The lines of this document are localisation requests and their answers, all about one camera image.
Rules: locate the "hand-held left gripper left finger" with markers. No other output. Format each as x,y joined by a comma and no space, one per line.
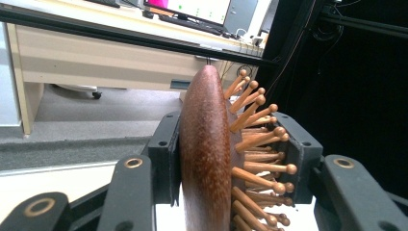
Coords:
164,150

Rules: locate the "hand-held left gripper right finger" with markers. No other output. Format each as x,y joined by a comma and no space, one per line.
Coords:
304,150

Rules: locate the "brown wooden hairbrush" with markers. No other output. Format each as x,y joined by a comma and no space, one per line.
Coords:
205,147

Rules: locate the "black curtain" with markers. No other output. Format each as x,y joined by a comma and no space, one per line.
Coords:
359,106

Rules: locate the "office chair base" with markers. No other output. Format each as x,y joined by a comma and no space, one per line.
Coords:
80,89

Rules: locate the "beige wooden desk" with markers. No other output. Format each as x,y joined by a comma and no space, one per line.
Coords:
96,61

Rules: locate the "black keyboard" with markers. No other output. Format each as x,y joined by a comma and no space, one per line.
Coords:
192,25
104,3

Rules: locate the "computer monitor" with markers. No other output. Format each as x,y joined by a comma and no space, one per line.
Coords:
198,9

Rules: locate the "grey computer tower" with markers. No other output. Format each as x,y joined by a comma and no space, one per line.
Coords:
241,16

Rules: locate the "black horizontal frame bar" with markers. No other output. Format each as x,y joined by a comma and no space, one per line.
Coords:
96,30

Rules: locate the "black side frame bar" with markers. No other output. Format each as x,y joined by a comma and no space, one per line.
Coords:
365,26

